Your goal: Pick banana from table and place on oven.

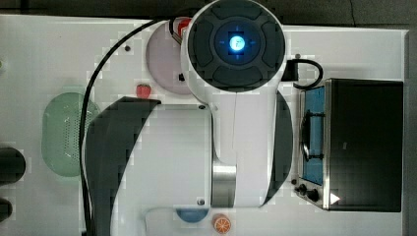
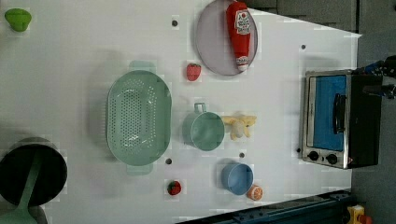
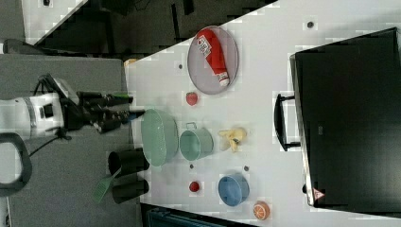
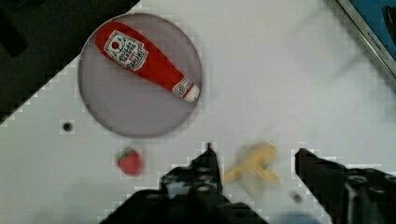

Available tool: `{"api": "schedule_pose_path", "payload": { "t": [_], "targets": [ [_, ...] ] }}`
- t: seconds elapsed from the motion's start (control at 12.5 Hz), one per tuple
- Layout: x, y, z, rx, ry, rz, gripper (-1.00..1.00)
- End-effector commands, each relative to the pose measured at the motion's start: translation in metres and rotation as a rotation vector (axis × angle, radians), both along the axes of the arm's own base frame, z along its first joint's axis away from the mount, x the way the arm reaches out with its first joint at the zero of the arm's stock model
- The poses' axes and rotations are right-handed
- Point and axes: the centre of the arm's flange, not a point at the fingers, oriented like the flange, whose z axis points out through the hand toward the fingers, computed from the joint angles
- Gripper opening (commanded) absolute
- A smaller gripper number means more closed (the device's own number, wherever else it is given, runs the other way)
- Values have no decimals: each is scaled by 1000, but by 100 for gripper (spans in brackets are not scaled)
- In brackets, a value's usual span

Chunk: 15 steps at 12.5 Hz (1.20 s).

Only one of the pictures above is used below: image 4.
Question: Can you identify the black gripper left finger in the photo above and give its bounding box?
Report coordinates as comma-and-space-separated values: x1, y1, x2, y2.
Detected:
100, 144, 268, 224

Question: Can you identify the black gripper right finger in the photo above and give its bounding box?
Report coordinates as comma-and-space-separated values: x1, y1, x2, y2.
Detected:
295, 148, 396, 224

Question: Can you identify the yellow peeled toy banana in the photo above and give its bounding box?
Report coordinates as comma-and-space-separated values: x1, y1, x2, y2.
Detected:
223, 145, 279, 183

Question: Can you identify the black toaster oven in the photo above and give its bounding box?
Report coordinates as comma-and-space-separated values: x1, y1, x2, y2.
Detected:
336, 0, 396, 79

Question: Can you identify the red toy strawberry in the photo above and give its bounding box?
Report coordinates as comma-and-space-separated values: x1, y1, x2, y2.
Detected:
118, 149, 144, 176

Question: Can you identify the grey round plate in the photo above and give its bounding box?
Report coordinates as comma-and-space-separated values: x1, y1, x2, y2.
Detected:
78, 13, 204, 138

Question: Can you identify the red ketchup bottle toy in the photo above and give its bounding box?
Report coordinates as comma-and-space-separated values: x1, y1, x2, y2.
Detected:
95, 21, 201, 103

